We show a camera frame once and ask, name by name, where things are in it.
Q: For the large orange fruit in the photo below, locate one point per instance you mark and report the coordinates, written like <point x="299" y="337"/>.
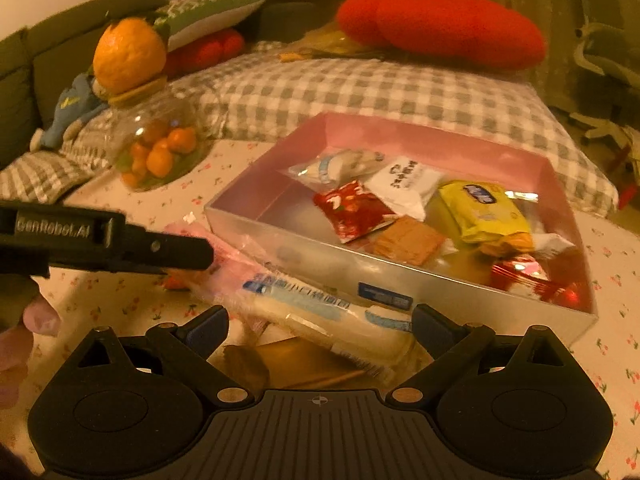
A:
<point x="129" y="55"/>

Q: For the pale chair frame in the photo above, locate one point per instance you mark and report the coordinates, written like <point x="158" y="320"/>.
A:
<point x="605" y="60"/>

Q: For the small orange packet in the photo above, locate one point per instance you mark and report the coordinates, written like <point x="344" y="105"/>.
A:
<point x="175" y="281"/>

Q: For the green sofa backrest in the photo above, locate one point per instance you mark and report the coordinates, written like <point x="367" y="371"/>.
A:
<point x="50" y="55"/>

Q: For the green patterned pillow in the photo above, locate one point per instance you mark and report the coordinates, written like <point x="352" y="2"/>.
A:
<point x="215" y="15"/>

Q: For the white blue bread packet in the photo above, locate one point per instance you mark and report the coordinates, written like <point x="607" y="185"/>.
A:
<point x="330" y="167"/>
<point x="320" y="320"/>

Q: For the clear plastic jar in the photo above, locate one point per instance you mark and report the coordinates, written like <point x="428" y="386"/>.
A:
<point x="195" y="115"/>

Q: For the large red plush pillow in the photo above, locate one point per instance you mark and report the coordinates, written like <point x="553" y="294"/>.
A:
<point x="440" y="25"/>

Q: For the yellow flat packet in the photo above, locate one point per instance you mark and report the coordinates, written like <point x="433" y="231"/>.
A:
<point x="335" y="45"/>

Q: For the cork jar lid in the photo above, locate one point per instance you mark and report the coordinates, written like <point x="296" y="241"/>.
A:
<point x="137" y="94"/>

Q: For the white packet black print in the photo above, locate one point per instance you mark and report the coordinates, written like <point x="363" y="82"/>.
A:
<point x="405" y="182"/>

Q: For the grey checked pillow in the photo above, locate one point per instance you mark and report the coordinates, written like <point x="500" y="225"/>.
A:
<point x="375" y="90"/>

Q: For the clear wafer packet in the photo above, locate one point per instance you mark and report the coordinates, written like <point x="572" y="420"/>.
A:
<point x="407" y="240"/>

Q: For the person's left hand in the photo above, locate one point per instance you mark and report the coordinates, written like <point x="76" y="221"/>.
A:
<point x="30" y="340"/>

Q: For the yellow snack packet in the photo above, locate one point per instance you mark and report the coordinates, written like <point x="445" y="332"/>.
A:
<point x="480" y="210"/>

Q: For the brown paper packet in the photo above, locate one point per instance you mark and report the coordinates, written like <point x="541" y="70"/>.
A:
<point x="290" y="365"/>

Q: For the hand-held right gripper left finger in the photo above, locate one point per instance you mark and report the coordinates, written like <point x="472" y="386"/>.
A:
<point x="207" y="329"/>

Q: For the pile of small oranges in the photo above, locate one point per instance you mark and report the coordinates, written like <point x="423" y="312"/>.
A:
<point x="160" y="155"/>

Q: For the blue monkey plush toy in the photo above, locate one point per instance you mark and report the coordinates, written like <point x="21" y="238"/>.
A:
<point x="75" y="110"/>

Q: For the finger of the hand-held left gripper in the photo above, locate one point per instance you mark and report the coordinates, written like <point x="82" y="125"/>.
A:
<point x="170" y="252"/>

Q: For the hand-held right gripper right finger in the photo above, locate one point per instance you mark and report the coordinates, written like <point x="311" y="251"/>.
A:
<point x="431" y="326"/>

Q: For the pink biscuit packet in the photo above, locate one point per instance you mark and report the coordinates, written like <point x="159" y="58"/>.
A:
<point x="235" y="270"/>

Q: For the small red plush toy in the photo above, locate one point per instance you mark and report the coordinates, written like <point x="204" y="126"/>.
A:
<point x="210" y="50"/>

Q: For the shiny red foil packet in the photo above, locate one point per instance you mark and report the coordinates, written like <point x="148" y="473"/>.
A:
<point x="525" y="272"/>

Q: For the red snack packet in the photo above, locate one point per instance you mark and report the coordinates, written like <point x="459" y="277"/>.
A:
<point x="350" y="207"/>

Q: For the pink cardboard box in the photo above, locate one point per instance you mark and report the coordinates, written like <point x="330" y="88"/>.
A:
<point x="300" y="255"/>

